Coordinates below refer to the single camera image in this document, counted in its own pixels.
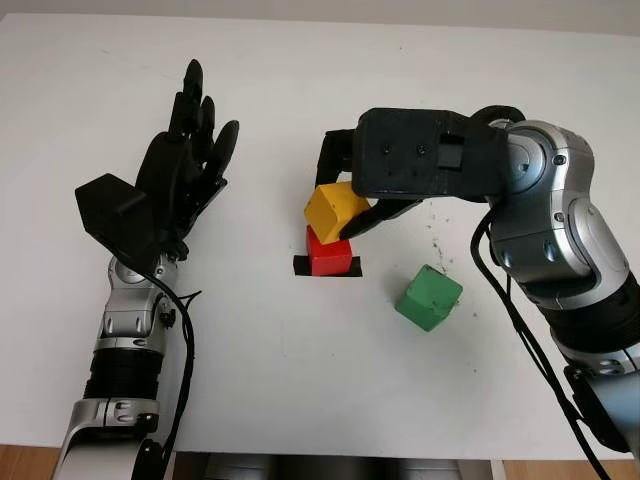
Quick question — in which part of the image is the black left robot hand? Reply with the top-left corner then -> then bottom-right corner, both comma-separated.
130,58 -> 241,262

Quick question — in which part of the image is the black tape strip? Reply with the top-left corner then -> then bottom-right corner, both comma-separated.
292,254 -> 363,279

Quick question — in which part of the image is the dark grey robot torso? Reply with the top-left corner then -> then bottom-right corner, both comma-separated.
174,452 -> 494,480

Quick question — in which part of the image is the red wooden block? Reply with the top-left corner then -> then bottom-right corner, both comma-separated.
304,225 -> 354,277

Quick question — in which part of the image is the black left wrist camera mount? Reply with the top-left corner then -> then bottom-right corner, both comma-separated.
74,173 -> 161,274

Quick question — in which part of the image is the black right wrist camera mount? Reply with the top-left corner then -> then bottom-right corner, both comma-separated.
351,107 -> 511,204

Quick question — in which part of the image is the yellow wooden block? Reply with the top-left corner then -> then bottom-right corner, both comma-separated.
303,181 -> 372,246

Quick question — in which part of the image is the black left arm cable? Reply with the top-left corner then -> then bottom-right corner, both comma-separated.
144,272 -> 204,480

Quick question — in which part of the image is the green wooden block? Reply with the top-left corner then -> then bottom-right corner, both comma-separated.
394,264 -> 464,333

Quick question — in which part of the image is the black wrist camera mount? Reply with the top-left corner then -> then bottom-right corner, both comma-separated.
351,107 -> 511,204
74,173 -> 161,274

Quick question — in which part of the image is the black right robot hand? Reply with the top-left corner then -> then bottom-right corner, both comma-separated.
315,128 -> 431,242

